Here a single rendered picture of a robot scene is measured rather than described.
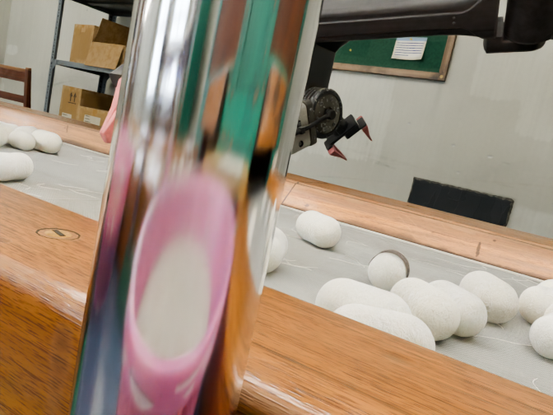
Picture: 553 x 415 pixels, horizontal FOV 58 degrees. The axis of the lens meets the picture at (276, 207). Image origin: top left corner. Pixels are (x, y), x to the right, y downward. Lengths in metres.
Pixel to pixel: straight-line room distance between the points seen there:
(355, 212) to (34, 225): 0.34
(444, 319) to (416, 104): 2.31
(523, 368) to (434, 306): 0.04
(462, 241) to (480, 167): 1.94
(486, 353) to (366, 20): 0.50
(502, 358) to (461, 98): 2.24
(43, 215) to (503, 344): 0.19
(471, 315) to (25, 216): 0.17
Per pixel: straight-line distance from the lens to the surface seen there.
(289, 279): 0.24
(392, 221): 0.46
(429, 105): 2.47
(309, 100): 1.04
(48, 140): 0.56
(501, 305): 0.25
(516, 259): 0.44
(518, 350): 0.24
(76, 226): 0.17
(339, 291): 0.18
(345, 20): 0.66
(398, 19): 0.65
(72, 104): 3.58
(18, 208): 0.19
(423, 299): 0.20
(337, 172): 2.62
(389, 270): 0.25
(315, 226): 0.32
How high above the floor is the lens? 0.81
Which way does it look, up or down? 8 degrees down
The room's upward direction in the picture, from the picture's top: 12 degrees clockwise
